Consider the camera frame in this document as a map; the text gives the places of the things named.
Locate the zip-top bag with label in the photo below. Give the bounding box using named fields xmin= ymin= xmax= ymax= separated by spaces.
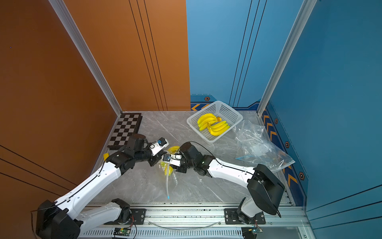
xmin=159 ymin=144 xmax=181 ymax=200

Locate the yellow banana bunch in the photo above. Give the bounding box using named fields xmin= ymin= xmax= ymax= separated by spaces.
xmin=160 ymin=146 xmax=180 ymax=175
xmin=208 ymin=120 xmax=230 ymax=136
xmin=197 ymin=113 xmax=222 ymax=131

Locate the zip-top bag blue zipper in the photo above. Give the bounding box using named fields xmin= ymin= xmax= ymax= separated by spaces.
xmin=236 ymin=140 xmax=295 ymax=172

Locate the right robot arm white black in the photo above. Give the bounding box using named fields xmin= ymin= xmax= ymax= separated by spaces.
xmin=164 ymin=142 xmax=285 ymax=224

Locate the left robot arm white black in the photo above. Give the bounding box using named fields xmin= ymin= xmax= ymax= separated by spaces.
xmin=35 ymin=134 xmax=169 ymax=239

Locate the black brown checkerboard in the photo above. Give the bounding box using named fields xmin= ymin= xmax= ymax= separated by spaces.
xmin=107 ymin=113 xmax=142 ymax=150

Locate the small yellow block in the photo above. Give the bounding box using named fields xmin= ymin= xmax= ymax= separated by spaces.
xmin=103 ymin=153 xmax=109 ymax=161

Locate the white perforated plastic basket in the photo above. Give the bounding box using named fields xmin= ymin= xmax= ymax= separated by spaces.
xmin=187 ymin=101 xmax=243 ymax=144

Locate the left green circuit board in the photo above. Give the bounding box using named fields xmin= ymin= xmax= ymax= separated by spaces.
xmin=113 ymin=228 xmax=131 ymax=237

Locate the green circuit board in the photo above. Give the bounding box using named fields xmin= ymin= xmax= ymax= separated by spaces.
xmin=249 ymin=226 xmax=263 ymax=235
xmin=113 ymin=228 xmax=131 ymax=237

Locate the right green circuit board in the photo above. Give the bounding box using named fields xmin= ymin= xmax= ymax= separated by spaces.
xmin=249 ymin=226 xmax=263 ymax=235

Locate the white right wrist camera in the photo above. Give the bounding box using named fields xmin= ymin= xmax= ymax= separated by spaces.
xmin=163 ymin=154 xmax=183 ymax=168

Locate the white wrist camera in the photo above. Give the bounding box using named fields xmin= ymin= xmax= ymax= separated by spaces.
xmin=163 ymin=154 xmax=183 ymax=168
xmin=149 ymin=137 xmax=169 ymax=156

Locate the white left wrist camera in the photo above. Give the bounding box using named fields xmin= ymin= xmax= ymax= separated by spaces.
xmin=149 ymin=137 xmax=169 ymax=156

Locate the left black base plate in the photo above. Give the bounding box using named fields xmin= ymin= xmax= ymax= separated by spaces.
xmin=115 ymin=209 xmax=146 ymax=225

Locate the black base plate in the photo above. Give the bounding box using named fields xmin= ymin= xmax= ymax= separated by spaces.
xmin=224 ymin=208 xmax=266 ymax=225
xmin=115 ymin=209 xmax=146 ymax=225

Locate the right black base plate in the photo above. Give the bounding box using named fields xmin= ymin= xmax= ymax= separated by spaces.
xmin=224 ymin=208 xmax=266 ymax=225

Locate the left aluminium corner post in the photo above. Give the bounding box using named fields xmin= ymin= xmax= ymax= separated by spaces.
xmin=49 ymin=0 xmax=122 ymax=115

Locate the aluminium corner post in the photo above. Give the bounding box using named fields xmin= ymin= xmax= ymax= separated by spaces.
xmin=49 ymin=0 xmax=122 ymax=115
xmin=257 ymin=0 xmax=317 ymax=117

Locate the right aluminium corner post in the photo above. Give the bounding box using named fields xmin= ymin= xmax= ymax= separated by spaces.
xmin=257 ymin=0 xmax=317 ymax=117

